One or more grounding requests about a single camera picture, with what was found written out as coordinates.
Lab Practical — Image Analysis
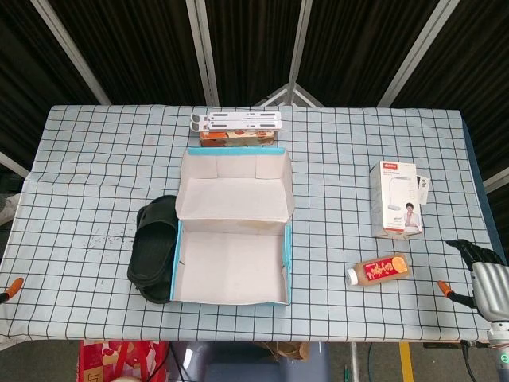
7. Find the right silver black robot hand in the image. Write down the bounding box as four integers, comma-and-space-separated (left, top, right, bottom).
437, 238, 509, 324

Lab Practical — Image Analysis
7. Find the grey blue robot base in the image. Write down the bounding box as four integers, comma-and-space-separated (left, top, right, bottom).
170, 341, 331, 382

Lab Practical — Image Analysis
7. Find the brown juice bottle red label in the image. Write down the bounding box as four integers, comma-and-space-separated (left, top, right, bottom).
345, 253, 410, 288

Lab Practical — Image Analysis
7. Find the orange patterned carton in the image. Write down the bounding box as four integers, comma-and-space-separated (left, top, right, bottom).
200, 129, 278, 148

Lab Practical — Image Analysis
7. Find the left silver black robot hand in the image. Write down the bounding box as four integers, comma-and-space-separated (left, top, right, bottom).
0, 277, 25, 303

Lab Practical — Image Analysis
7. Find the blue checked tablecloth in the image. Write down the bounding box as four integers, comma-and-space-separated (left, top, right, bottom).
0, 103, 506, 345

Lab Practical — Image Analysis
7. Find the white metal frame post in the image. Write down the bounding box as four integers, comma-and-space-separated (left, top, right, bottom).
30, 0, 111, 106
185, 0, 220, 107
256, 0, 325, 107
376, 0, 455, 107

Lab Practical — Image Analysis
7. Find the white desk lamp box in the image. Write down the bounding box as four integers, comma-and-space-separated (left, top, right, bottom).
368, 160, 424, 241

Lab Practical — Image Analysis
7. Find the white folding laptop stand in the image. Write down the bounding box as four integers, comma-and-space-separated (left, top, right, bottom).
189, 111, 282, 132

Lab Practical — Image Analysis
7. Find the red patterned bag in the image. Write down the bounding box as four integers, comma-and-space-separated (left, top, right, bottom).
78, 339, 170, 382

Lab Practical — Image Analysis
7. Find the light blue shoe box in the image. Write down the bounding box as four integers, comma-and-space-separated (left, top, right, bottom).
169, 146, 297, 306

